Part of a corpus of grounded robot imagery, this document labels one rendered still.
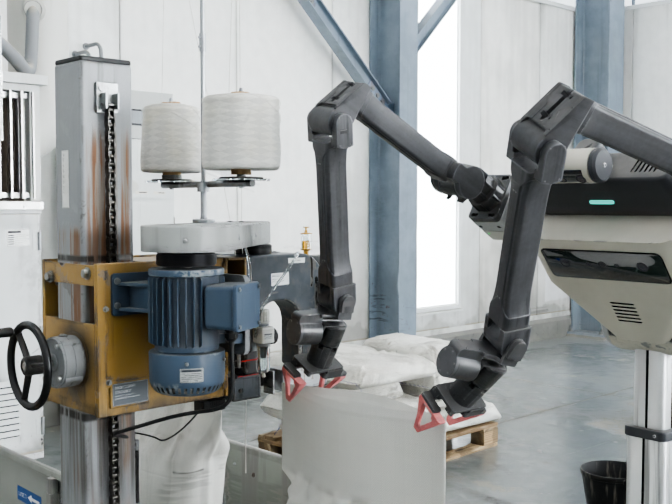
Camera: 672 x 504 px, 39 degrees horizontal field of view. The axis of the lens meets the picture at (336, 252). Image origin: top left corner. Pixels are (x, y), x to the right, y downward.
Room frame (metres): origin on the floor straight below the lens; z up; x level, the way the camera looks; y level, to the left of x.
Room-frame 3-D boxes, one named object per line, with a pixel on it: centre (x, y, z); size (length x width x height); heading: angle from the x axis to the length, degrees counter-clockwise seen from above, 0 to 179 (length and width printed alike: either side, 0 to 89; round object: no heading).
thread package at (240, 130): (1.97, 0.20, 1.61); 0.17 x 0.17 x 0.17
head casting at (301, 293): (2.32, 0.22, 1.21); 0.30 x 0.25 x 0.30; 44
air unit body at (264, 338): (2.12, 0.16, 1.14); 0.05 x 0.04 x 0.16; 134
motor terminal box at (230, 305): (1.83, 0.20, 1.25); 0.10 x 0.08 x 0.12; 159
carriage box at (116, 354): (2.06, 0.44, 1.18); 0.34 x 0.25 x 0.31; 134
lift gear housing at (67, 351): (1.92, 0.56, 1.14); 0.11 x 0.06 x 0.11; 44
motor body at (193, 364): (1.87, 0.30, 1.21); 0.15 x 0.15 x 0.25
